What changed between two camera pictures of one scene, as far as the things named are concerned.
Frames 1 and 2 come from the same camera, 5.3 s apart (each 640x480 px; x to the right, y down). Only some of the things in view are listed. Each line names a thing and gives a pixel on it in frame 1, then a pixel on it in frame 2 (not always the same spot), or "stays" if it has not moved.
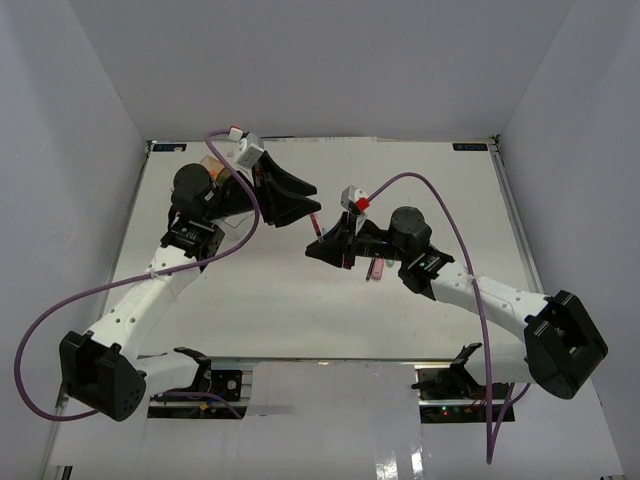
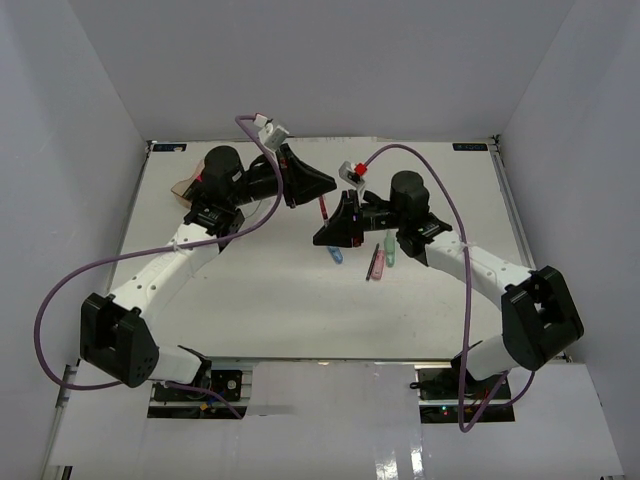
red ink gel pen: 316,227 → 323,208
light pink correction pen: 377,267 stays
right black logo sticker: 470,146 stays
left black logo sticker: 168,147 stays
